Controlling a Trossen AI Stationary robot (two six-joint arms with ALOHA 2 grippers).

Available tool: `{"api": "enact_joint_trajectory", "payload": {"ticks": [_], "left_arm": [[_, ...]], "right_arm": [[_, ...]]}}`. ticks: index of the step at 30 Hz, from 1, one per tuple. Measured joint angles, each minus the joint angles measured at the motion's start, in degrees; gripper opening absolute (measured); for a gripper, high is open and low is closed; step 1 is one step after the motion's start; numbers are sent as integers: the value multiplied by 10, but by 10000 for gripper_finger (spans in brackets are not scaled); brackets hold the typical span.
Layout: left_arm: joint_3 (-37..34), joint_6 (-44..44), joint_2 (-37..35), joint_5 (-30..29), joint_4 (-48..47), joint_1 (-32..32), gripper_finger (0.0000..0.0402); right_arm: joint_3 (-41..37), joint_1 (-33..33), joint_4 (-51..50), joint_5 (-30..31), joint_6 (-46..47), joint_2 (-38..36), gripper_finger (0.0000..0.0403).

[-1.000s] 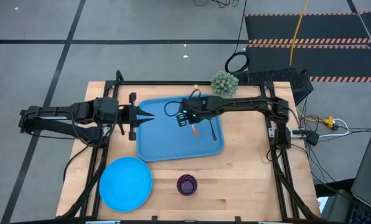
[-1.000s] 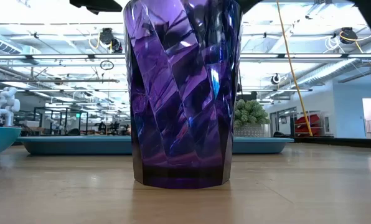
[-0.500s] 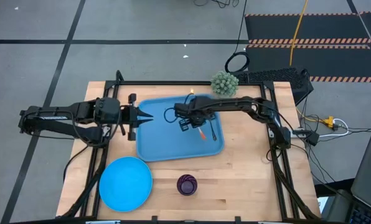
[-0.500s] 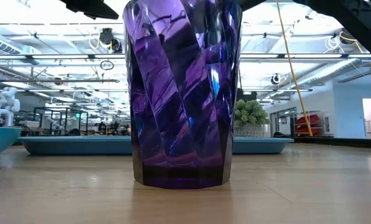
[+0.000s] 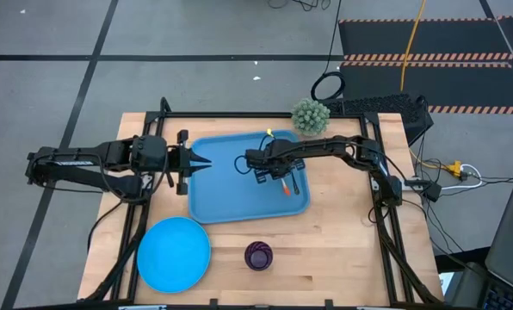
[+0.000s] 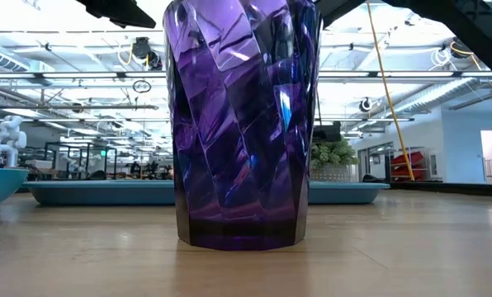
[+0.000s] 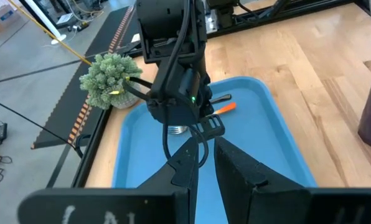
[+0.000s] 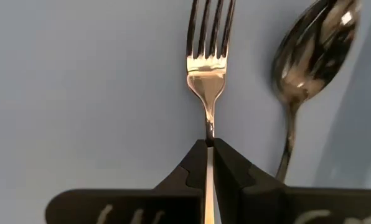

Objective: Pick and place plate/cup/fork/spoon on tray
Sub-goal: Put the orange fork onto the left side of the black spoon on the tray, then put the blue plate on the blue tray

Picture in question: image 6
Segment purple faceted plastic cup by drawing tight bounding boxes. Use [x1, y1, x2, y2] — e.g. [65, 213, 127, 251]
[162, 0, 324, 252]

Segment blue plastic tray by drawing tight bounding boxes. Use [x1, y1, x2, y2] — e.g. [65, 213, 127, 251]
[21, 179, 391, 206]

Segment blue plastic plate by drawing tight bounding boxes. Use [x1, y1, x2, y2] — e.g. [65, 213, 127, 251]
[0, 167, 29, 210]

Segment potted green plant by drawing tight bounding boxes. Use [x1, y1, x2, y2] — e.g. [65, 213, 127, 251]
[310, 138, 361, 183]

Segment long ceiling light bar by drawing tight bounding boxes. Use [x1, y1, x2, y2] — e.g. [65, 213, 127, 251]
[0, 69, 492, 80]

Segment black wall display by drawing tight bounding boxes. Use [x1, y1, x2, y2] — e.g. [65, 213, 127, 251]
[311, 121, 342, 144]

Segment black hanging cable loop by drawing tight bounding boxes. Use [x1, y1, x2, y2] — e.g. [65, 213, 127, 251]
[131, 79, 153, 95]

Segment yellow hanging cable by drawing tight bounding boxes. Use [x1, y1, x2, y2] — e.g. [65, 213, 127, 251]
[365, 0, 416, 182]

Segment black frame workcell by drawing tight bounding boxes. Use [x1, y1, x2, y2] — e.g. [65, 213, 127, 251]
[43, 142, 118, 182]

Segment wire shelf with red bins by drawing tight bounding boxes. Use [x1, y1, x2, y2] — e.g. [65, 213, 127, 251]
[390, 150, 428, 182]

